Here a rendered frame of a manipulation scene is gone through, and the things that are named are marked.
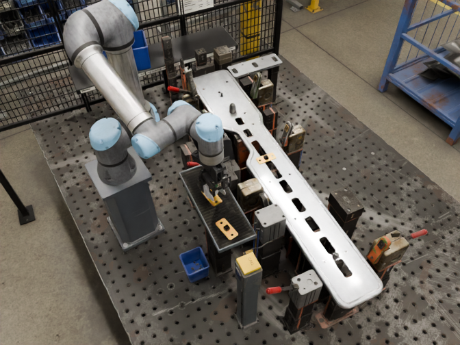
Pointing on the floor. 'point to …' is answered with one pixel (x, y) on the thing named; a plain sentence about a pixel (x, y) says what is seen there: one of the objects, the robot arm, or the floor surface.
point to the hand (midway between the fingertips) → (211, 192)
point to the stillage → (427, 70)
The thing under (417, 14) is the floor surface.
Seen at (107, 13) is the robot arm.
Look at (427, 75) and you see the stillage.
